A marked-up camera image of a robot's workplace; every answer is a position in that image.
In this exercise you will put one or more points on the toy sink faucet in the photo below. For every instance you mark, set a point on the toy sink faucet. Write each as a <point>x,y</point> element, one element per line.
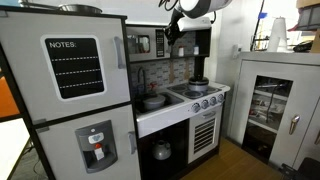
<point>141,81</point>

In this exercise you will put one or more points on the silver toy kettle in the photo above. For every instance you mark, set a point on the silver toy kettle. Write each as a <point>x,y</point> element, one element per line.
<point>161,150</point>

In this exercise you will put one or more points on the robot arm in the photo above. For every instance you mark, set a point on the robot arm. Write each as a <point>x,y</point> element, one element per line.
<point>190,15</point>

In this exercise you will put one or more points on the black chair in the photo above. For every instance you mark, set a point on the black chair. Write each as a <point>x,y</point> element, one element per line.
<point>308,170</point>

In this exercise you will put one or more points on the red cap salt shaker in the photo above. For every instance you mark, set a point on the red cap salt shaker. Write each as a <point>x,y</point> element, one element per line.
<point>181,51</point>

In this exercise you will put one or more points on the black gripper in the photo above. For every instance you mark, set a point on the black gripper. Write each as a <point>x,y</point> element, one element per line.
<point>172,31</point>

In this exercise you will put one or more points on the toy kitchen play set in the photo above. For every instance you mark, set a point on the toy kitchen play set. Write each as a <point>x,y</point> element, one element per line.
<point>178,110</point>

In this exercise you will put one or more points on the wooden toy spatula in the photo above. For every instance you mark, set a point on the wooden toy spatula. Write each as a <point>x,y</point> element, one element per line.
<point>186,73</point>

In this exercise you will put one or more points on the stove knob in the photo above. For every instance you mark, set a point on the stove knob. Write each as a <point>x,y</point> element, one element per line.
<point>205,104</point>
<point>195,107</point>
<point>213,101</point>
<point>220,98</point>

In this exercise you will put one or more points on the grey pot on stove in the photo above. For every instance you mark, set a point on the grey pot on stove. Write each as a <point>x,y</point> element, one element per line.
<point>198,85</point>

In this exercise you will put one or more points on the blue cap pepper shaker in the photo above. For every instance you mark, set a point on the blue cap pepper shaker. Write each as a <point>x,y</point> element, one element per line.
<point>196,50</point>

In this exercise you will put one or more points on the toy fridge door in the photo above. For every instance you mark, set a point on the toy fridge door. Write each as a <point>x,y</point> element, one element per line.
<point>66,64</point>
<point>96,147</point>

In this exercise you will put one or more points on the toy oven door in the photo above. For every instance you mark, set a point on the toy oven door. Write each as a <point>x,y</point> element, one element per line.
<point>204,132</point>

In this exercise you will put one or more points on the grey pot in sink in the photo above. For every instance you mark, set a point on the grey pot in sink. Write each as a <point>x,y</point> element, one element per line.
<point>154,102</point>

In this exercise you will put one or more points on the lower toy fridge door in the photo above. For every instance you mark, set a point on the lower toy fridge door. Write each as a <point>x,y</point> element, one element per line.
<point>96,147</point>

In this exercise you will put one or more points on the white paper roll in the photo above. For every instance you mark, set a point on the white paper roll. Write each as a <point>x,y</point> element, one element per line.
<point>278,38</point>

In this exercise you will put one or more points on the metal pan on fridge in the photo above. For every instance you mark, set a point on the metal pan on fridge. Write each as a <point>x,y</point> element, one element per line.
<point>64,7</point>

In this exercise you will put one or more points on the upper toy fridge door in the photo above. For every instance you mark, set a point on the upper toy fridge door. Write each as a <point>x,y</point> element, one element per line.
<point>66,64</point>

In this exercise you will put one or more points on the wooden toy spoon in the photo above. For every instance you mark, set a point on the wooden toy spoon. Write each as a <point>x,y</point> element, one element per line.
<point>171,74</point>

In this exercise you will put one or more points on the toy microwave door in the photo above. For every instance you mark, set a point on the toy microwave door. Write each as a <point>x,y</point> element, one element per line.
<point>147,43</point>

